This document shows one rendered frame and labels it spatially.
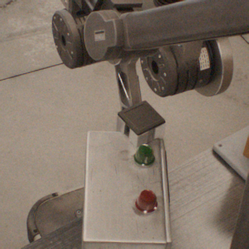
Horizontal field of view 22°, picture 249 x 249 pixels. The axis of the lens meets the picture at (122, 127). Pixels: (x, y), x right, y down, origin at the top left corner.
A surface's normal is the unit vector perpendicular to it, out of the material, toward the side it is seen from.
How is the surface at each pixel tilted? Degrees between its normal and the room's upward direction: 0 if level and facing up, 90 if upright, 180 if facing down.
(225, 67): 69
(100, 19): 76
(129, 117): 0
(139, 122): 0
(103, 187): 0
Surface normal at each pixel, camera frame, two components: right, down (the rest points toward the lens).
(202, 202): 0.06, -0.69
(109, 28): -0.85, 0.11
